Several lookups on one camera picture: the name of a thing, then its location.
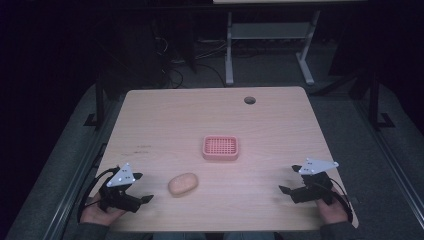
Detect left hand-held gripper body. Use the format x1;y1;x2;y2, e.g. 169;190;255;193
98;162;143;214

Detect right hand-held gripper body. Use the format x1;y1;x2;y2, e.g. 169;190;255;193
289;158;340;206

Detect person's right hand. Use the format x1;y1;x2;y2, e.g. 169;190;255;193
315;187;350;225

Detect person's left hand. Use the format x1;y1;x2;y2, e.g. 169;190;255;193
79;194;127;227

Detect peach oval soap bar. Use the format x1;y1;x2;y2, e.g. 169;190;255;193
167;172;200;197

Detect pink slotted soap dish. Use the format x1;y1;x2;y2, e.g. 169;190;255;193
201;134;240;162

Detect black metal stand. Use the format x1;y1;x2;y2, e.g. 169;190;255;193
83;71;106;131
367;70;396;131

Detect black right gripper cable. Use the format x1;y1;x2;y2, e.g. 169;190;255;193
327;177;355;224

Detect grey metal rail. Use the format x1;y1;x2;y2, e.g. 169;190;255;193
351;98;424;231
41;96;118;240

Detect black floor cables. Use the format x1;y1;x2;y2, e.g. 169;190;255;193
151;34;228;89

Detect white metal desk frame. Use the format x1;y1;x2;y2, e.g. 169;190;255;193
213;0;368;87

